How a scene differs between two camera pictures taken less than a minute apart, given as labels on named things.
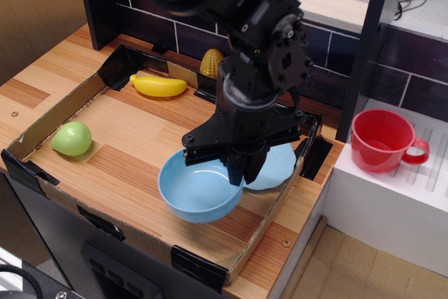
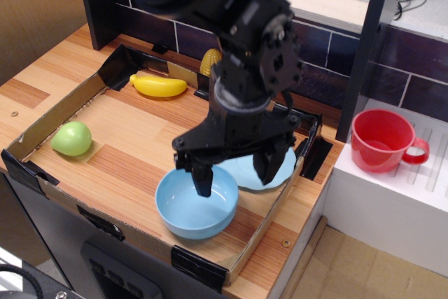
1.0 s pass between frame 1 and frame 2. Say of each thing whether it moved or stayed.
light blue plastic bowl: moved
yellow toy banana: stayed
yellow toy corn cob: stayed
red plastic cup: stayed
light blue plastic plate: stayed
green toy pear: stayed
